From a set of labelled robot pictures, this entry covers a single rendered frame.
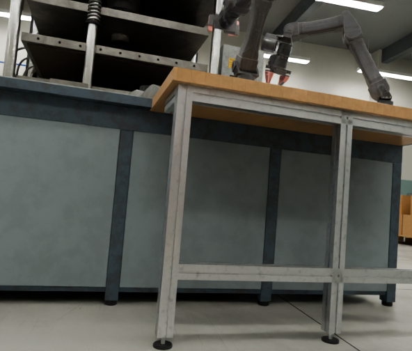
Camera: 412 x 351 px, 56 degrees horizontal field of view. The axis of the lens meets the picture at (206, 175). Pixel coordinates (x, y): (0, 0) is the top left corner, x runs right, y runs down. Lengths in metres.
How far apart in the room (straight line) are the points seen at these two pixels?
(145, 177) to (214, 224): 0.34
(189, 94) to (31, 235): 0.78
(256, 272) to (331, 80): 8.87
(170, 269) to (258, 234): 0.62
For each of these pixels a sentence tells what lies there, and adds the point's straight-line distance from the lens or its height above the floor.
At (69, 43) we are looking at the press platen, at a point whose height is 1.27.
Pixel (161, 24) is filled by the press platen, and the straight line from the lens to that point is 2.63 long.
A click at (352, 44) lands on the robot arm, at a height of 1.10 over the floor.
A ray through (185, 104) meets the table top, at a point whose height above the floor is 0.70.
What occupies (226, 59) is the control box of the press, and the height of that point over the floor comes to 1.37.
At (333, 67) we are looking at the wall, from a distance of 10.04.
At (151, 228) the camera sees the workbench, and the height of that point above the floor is 0.30.
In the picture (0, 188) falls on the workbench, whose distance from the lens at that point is 1.55.
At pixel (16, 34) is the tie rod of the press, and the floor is 1.24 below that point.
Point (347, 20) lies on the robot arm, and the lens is 1.79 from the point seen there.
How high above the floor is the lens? 0.43
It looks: 4 degrees up
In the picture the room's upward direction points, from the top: 5 degrees clockwise
